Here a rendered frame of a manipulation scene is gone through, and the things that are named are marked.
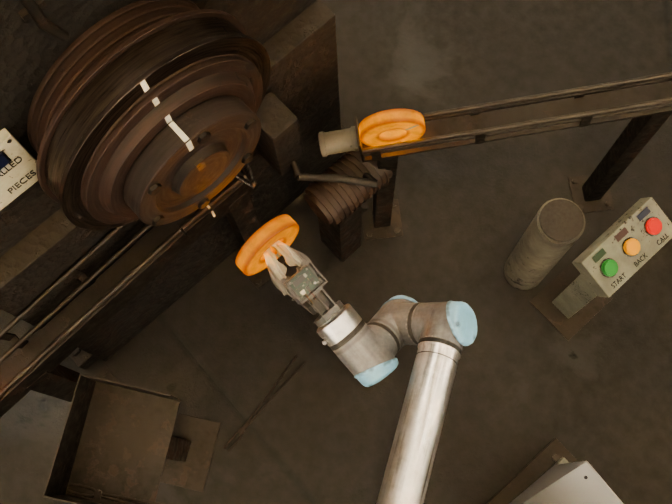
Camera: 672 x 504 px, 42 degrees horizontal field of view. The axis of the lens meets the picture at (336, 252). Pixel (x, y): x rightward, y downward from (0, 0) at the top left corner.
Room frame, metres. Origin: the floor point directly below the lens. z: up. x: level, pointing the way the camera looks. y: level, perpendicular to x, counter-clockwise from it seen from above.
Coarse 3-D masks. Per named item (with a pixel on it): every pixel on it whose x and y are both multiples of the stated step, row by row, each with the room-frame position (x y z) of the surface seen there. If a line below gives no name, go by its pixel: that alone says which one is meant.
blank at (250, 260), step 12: (288, 216) 0.56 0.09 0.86; (264, 228) 0.52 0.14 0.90; (276, 228) 0.52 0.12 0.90; (288, 228) 0.53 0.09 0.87; (252, 240) 0.50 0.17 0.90; (264, 240) 0.50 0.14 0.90; (276, 240) 0.51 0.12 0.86; (288, 240) 0.52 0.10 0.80; (240, 252) 0.49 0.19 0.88; (252, 252) 0.48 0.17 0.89; (276, 252) 0.50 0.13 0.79; (240, 264) 0.47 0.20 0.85; (252, 264) 0.47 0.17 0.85; (264, 264) 0.48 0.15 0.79
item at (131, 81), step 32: (160, 32) 0.74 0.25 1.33; (192, 32) 0.75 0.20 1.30; (224, 32) 0.77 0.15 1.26; (128, 64) 0.68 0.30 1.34; (160, 64) 0.67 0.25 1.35; (256, 64) 0.77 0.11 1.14; (96, 96) 0.63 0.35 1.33; (128, 96) 0.62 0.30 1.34; (64, 128) 0.60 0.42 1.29; (96, 128) 0.58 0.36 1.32; (64, 160) 0.56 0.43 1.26; (64, 192) 0.52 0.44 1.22; (96, 224) 0.52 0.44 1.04
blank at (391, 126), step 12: (372, 120) 0.80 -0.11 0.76; (384, 120) 0.79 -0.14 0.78; (396, 120) 0.78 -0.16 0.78; (408, 120) 0.78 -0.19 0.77; (420, 120) 0.79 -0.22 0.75; (360, 132) 0.79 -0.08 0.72; (372, 132) 0.78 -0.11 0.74; (384, 132) 0.80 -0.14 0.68; (396, 132) 0.80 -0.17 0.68; (408, 132) 0.78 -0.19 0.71; (420, 132) 0.78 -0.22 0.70; (372, 144) 0.78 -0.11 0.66; (384, 144) 0.78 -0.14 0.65
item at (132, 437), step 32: (96, 384) 0.28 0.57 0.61; (96, 416) 0.21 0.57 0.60; (128, 416) 0.21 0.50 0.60; (160, 416) 0.20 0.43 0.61; (192, 416) 0.25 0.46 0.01; (64, 448) 0.14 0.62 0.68; (96, 448) 0.14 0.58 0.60; (128, 448) 0.14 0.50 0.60; (160, 448) 0.13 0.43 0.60; (192, 448) 0.16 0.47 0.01; (64, 480) 0.08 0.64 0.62; (96, 480) 0.07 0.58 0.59; (128, 480) 0.07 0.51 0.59; (160, 480) 0.06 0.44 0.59; (192, 480) 0.07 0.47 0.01
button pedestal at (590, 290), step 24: (624, 216) 0.56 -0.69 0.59; (648, 216) 0.55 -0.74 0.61; (600, 240) 0.51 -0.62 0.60; (624, 240) 0.50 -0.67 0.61; (648, 240) 0.50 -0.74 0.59; (576, 264) 0.46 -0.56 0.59; (600, 264) 0.45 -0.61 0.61; (624, 264) 0.45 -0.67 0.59; (552, 288) 0.53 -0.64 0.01; (576, 288) 0.47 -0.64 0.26; (600, 288) 0.40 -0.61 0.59; (552, 312) 0.45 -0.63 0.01; (576, 312) 0.43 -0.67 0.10
